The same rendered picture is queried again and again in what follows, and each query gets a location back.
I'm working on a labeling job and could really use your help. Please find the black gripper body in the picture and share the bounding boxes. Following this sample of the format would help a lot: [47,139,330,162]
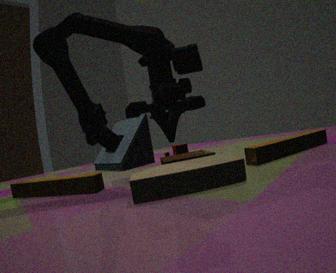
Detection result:
[125,75,206,118]

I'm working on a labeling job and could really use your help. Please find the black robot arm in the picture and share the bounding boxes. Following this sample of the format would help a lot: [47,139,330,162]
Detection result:
[33,13,202,152]

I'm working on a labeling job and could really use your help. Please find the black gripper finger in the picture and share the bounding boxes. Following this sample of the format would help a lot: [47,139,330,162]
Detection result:
[150,112,173,143]
[169,110,186,142]

